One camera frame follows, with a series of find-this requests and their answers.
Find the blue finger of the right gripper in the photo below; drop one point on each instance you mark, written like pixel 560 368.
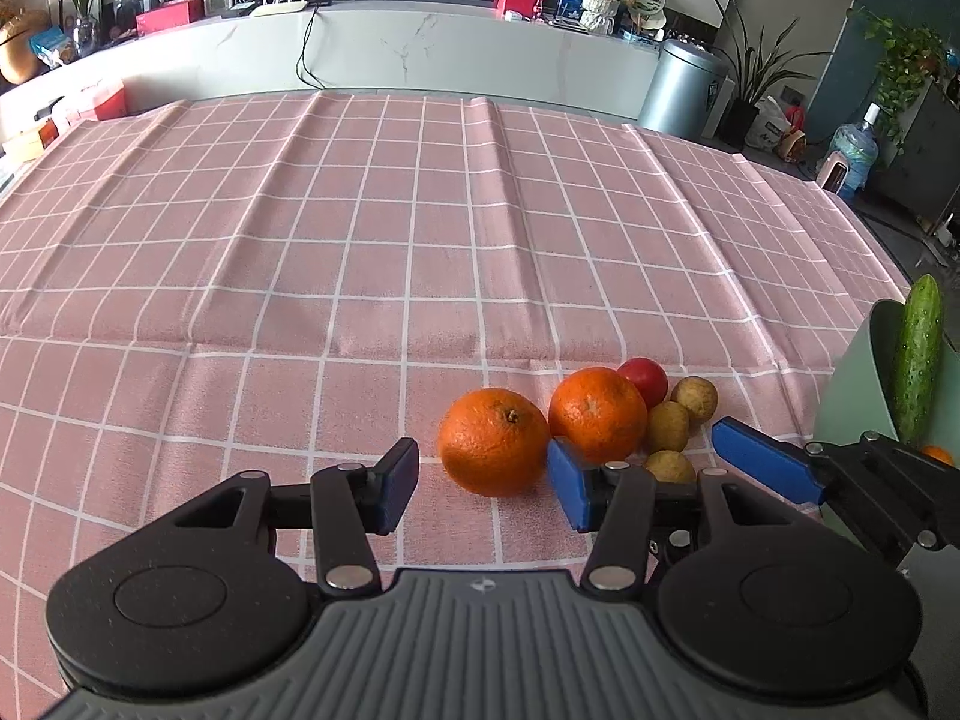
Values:
pixel 780 466

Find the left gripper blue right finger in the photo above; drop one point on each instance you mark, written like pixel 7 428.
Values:
pixel 615 501

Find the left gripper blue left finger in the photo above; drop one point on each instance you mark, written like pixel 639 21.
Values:
pixel 350 503

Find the orange tangerine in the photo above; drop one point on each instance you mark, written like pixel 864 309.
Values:
pixel 939 454
pixel 494 443
pixel 600 412

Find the brown longan fruit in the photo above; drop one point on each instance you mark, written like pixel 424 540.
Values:
pixel 670 467
pixel 668 428
pixel 698 396

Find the green colander bowl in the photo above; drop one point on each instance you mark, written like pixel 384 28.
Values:
pixel 857 398

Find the red cherry tomato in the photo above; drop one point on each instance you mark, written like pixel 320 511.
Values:
pixel 649 379

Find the green cucumber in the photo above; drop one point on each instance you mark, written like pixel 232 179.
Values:
pixel 917 360

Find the pink checkered tablecloth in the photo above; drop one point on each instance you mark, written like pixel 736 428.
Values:
pixel 283 281

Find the pink small heater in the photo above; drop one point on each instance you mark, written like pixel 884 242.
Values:
pixel 832 172

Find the dark grey sideboard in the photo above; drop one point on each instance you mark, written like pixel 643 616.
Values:
pixel 922 173

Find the white plastic bag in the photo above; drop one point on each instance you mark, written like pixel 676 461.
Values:
pixel 769 127

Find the blue water jug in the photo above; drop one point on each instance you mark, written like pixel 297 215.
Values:
pixel 859 148

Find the potted green floor plant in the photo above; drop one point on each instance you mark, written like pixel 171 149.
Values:
pixel 756 64

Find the silver pedal trash bin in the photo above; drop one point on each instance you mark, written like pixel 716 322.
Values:
pixel 683 91

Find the hanging ivy plant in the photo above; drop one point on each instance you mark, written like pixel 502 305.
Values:
pixel 910 58

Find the white marble tv cabinet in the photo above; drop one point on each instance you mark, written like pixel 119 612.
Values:
pixel 379 44

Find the long red box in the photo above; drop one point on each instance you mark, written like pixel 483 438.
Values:
pixel 169 16

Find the golden round vase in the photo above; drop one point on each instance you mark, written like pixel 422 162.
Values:
pixel 17 63

